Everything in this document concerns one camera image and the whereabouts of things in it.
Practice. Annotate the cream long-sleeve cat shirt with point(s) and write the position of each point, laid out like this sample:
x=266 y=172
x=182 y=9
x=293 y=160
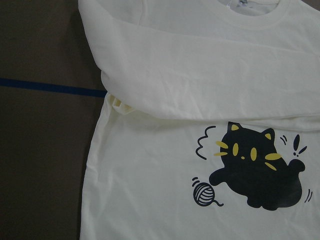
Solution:
x=210 y=128

